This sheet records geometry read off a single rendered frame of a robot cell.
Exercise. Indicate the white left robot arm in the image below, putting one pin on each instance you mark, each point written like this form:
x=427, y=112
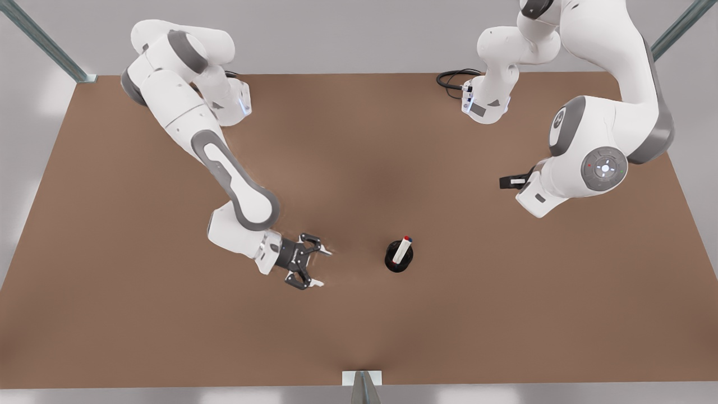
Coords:
x=608, y=112

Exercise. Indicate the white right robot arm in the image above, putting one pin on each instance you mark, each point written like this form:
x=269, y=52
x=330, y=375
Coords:
x=179, y=106

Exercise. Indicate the black pen holder cup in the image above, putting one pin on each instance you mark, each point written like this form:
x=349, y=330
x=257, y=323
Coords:
x=397, y=264

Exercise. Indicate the white pen with red-blue cap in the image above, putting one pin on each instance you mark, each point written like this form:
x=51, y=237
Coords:
x=403, y=249

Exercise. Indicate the silver frame post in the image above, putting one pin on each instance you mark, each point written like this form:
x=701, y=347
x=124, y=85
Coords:
x=363, y=387
x=39, y=36
x=681, y=25

